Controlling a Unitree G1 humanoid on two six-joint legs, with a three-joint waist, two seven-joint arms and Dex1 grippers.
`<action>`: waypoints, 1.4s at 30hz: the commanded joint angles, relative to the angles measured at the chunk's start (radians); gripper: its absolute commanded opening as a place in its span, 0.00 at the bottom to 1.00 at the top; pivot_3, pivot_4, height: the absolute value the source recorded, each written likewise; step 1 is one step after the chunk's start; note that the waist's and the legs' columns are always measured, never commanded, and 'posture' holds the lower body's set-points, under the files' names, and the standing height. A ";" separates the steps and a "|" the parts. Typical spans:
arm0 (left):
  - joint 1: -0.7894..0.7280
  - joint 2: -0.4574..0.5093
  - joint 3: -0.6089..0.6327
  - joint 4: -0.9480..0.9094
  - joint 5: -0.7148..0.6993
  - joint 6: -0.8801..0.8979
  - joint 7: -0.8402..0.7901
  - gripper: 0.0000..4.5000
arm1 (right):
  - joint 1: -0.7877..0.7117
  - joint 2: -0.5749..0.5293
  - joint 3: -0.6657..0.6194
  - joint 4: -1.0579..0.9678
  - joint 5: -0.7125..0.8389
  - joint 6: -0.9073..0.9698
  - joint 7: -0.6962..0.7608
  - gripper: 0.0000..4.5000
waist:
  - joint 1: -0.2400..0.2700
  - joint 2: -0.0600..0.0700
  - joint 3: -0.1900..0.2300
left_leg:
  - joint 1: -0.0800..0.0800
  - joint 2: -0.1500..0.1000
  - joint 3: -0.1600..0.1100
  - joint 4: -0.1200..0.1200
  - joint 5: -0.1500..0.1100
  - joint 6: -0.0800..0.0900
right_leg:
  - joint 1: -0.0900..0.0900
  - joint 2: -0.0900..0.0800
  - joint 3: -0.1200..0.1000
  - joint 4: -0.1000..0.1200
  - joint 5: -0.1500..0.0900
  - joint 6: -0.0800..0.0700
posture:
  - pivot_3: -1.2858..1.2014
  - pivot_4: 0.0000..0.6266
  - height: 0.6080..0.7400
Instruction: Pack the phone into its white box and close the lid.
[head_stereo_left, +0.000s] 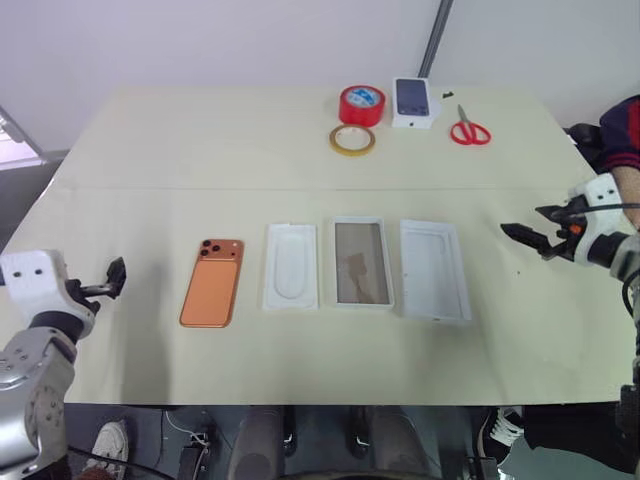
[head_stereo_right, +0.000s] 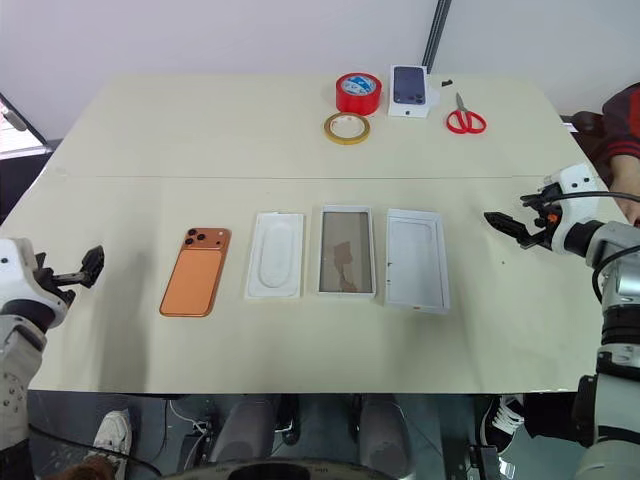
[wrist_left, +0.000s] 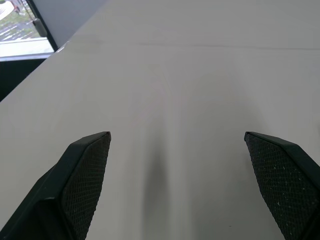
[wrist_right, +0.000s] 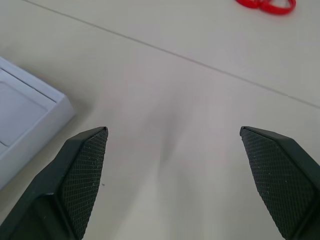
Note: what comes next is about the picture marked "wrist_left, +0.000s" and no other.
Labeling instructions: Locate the dark window frame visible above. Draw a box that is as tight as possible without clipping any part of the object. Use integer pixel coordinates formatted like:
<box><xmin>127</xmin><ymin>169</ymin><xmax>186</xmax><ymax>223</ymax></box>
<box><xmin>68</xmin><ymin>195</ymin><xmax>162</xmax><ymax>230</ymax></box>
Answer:
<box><xmin>0</xmin><ymin>0</ymin><xmax>59</xmax><ymax>102</ymax></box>

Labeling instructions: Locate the grey blind cord weight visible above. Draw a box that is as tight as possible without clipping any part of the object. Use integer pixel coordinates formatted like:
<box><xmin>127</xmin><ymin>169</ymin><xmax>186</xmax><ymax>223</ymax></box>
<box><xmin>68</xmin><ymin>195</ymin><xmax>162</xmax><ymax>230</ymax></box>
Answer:
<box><xmin>32</xmin><ymin>17</ymin><xmax>45</xmax><ymax>37</ymax></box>

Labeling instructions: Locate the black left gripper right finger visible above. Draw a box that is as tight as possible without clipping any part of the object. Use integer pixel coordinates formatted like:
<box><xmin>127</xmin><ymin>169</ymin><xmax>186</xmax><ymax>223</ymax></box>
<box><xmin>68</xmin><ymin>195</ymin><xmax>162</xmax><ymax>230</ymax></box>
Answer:
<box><xmin>243</xmin><ymin>131</ymin><xmax>320</xmax><ymax>240</ymax></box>

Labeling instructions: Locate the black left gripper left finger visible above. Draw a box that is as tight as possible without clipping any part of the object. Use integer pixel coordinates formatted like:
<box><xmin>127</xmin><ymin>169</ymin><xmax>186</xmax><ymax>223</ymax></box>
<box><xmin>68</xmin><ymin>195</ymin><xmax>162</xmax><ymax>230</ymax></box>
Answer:
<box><xmin>0</xmin><ymin>131</ymin><xmax>112</xmax><ymax>240</ymax></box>

